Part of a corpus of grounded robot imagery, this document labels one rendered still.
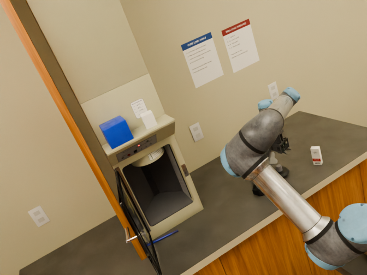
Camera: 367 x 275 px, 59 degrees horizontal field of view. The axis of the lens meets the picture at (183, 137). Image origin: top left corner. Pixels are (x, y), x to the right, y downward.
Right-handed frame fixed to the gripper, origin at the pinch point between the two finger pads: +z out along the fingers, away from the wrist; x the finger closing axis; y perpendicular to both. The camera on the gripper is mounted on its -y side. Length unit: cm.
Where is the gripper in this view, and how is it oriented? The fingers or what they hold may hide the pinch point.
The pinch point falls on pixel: (277, 161)
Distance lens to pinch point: 176.6
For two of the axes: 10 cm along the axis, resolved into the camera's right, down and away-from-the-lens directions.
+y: 6.1, 1.2, -7.8
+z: 3.4, 8.5, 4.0
